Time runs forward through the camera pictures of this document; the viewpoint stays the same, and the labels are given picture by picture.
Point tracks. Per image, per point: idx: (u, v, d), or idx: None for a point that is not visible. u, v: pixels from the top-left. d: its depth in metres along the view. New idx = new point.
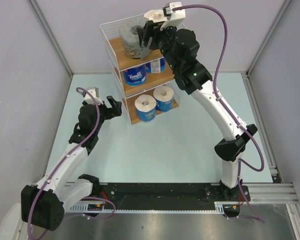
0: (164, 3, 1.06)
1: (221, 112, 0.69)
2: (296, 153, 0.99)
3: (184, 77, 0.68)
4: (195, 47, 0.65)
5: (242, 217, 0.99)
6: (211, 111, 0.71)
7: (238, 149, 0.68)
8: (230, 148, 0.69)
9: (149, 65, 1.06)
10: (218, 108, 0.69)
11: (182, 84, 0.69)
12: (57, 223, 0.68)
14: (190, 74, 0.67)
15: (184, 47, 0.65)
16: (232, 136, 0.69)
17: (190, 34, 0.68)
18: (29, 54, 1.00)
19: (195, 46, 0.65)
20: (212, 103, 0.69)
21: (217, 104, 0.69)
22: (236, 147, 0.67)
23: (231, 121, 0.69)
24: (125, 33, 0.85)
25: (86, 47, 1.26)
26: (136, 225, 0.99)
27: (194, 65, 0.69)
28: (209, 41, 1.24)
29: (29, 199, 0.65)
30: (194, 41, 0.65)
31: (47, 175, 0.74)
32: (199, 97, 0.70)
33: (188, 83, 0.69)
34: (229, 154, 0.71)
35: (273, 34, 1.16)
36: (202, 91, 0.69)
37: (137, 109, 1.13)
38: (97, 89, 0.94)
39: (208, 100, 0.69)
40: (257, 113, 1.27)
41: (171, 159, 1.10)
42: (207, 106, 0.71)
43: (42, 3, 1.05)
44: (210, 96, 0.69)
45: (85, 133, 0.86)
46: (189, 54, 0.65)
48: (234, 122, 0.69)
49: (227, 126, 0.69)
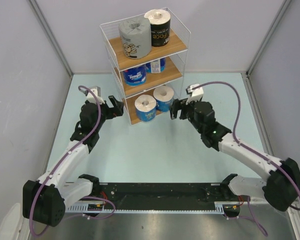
0: (164, 4, 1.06)
1: (246, 153, 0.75)
2: (296, 153, 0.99)
3: (207, 136, 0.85)
4: (211, 112, 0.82)
5: (242, 217, 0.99)
6: (243, 158, 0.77)
7: (281, 187, 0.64)
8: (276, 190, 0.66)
9: (149, 65, 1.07)
10: (244, 152, 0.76)
11: (207, 142, 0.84)
12: (58, 220, 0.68)
14: (211, 134, 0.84)
15: (201, 114, 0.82)
16: (265, 173, 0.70)
17: (206, 104, 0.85)
18: (28, 53, 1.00)
19: (210, 111, 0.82)
20: (237, 150, 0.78)
21: (245, 150, 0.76)
22: (275, 185, 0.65)
23: (261, 160, 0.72)
24: (124, 29, 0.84)
25: (86, 47, 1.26)
26: (136, 225, 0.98)
27: (215, 126, 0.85)
28: (209, 42, 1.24)
29: (31, 193, 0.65)
30: (208, 108, 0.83)
31: (48, 170, 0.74)
32: (227, 150, 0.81)
33: (212, 141, 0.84)
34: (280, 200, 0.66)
35: (273, 34, 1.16)
36: (223, 142, 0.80)
37: (137, 109, 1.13)
38: (99, 88, 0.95)
39: (231, 146, 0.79)
40: (257, 113, 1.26)
41: (171, 158, 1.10)
42: (234, 153, 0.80)
43: (42, 3, 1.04)
44: (231, 143, 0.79)
45: (86, 131, 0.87)
46: (208, 118, 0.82)
48: (265, 161, 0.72)
49: (257, 165, 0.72)
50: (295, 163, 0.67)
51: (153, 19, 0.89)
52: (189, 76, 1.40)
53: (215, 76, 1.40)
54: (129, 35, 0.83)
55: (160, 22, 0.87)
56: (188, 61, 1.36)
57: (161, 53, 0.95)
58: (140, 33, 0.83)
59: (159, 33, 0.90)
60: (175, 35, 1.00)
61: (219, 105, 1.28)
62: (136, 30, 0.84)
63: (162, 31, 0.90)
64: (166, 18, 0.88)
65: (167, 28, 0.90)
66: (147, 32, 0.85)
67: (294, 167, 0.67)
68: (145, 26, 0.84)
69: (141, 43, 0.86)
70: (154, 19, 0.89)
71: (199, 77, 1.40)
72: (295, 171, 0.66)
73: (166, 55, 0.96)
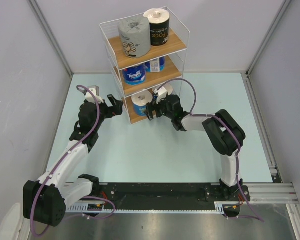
0: (164, 4, 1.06)
1: (194, 118, 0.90)
2: (296, 152, 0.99)
3: (176, 122, 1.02)
4: (178, 102, 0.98)
5: (241, 217, 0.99)
6: (196, 126, 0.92)
7: (214, 129, 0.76)
8: (212, 134, 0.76)
9: (149, 64, 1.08)
10: (193, 119, 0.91)
11: (176, 126, 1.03)
12: (60, 219, 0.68)
14: (179, 120, 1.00)
15: (170, 105, 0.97)
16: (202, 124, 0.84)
17: (173, 96, 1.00)
18: (28, 53, 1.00)
19: (176, 101, 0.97)
20: (190, 120, 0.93)
21: (193, 118, 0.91)
22: (209, 129, 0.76)
23: (202, 118, 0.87)
24: (123, 27, 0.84)
25: (86, 47, 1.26)
26: (136, 225, 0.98)
27: (181, 113, 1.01)
28: (210, 42, 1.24)
29: (31, 194, 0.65)
30: (173, 98, 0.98)
31: (48, 170, 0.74)
32: (188, 128, 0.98)
33: (180, 125, 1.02)
34: (218, 144, 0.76)
35: (273, 34, 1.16)
36: (183, 120, 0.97)
37: (135, 104, 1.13)
38: (97, 88, 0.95)
39: (187, 119, 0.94)
40: (257, 113, 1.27)
41: (171, 158, 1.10)
42: (190, 124, 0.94)
43: (42, 3, 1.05)
44: (188, 116, 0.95)
45: (86, 130, 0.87)
46: (175, 107, 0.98)
48: (205, 117, 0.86)
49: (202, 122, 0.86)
50: (227, 113, 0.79)
51: (153, 18, 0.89)
52: (189, 76, 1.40)
53: (215, 76, 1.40)
54: (129, 34, 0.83)
55: (159, 21, 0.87)
56: (188, 61, 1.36)
57: (160, 52, 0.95)
58: (139, 31, 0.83)
59: (158, 32, 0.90)
60: (174, 35, 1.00)
61: (219, 104, 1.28)
62: (135, 29, 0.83)
63: (162, 30, 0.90)
64: (165, 17, 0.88)
65: (166, 27, 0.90)
66: (146, 31, 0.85)
67: (226, 115, 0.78)
68: (144, 25, 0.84)
69: (140, 42, 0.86)
70: (153, 18, 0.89)
71: (199, 77, 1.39)
72: (227, 118, 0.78)
73: (165, 54, 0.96)
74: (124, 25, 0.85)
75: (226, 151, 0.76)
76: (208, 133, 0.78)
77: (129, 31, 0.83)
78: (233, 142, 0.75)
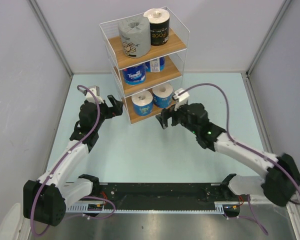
0: (164, 4, 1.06)
1: (243, 152, 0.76)
2: (296, 152, 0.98)
3: (203, 138, 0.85)
4: (205, 113, 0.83)
5: (242, 217, 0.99)
6: (240, 157, 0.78)
7: (279, 181, 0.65)
8: (275, 186, 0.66)
9: (149, 64, 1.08)
10: (239, 149, 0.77)
11: (203, 143, 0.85)
12: (60, 219, 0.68)
14: (206, 135, 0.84)
15: (195, 116, 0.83)
16: (262, 169, 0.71)
17: (200, 106, 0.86)
18: (28, 53, 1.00)
19: (204, 113, 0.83)
20: (233, 149, 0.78)
21: (237, 147, 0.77)
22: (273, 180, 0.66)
23: (257, 157, 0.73)
24: (123, 26, 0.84)
25: (86, 47, 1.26)
26: (136, 225, 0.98)
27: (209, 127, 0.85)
28: (210, 42, 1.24)
29: (31, 193, 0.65)
30: (202, 110, 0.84)
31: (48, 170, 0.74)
32: (221, 149, 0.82)
33: (208, 142, 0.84)
34: (278, 195, 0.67)
35: (273, 34, 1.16)
36: (218, 142, 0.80)
37: (133, 103, 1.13)
38: (97, 88, 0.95)
39: (227, 146, 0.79)
40: (257, 113, 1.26)
41: (171, 158, 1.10)
42: (230, 153, 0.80)
43: (42, 3, 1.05)
44: (227, 143, 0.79)
45: (86, 130, 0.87)
46: (202, 119, 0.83)
48: (259, 156, 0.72)
49: (254, 163, 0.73)
50: (291, 158, 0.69)
51: (153, 18, 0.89)
52: (189, 76, 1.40)
53: (215, 76, 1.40)
54: (129, 34, 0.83)
55: (159, 20, 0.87)
56: (188, 61, 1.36)
57: (160, 52, 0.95)
58: (139, 31, 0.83)
59: (158, 32, 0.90)
60: (174, 35, 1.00)
61: (219, 105, 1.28)
62: (135, 29, 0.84)
63: (162, 30, 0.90)
64: (165, 17, 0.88)
65: (166, 27, 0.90)
66: (146, 31, 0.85)
67: (291, 161, 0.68)
68: (144, 25, 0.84)
69: (141, 42, 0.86)
70: (153, 18, 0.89)
71: (199, 77, 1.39)
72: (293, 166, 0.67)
73: (165, 54, 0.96)
74: (124, 25, 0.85)
75: (284, 202, 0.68)
76: (269, 183, 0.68)
77: (129, 31, 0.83)
78: (293, 192, 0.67)
